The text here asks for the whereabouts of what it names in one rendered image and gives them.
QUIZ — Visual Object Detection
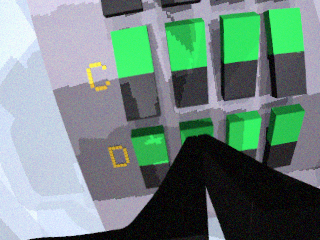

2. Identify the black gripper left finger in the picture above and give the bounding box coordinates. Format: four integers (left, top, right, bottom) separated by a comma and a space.
29, 135, 209, 240

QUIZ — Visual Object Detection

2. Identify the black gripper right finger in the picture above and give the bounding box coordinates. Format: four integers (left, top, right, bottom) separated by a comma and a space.
197, 133, 320, 240

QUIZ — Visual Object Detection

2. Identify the grey switch panel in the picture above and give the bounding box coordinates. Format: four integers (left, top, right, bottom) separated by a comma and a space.
27, 0, 320, 231

